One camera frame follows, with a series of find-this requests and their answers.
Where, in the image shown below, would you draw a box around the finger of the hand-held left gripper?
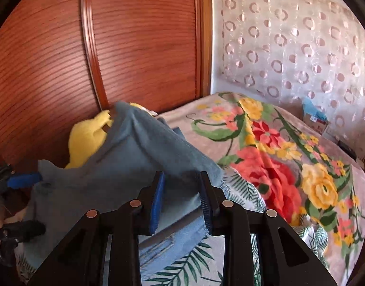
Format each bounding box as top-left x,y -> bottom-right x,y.
0,164 -> 44,198
0,220 -> 46,266

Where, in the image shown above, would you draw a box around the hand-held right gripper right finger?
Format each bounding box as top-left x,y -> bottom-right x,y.
199,171 -> 339,286

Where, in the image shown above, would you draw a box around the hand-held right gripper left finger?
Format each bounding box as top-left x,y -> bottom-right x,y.
29,171 -> 166,286

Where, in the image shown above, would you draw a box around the grey-blue pants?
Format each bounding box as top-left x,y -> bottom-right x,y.
24,101 -> 225,270

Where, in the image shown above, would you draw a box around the blue denim jeans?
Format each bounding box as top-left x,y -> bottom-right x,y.
139,217 -> 209,278

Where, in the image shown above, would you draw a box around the palm leaf print bed sheet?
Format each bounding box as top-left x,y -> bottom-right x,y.
14,171 -> 330,286

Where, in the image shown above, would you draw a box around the floral print blanket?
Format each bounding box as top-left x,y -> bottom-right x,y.
156,91 -> 365,286

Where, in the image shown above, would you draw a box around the box with blue plastic bag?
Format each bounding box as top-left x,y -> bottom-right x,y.
301,97 -> 329,132

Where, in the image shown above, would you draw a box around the wooden headboard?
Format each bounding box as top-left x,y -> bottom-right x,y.
0,0 -> 213,175

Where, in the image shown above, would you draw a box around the sheer curtain with circles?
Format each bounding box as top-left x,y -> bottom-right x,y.
211,0 -> 365,157

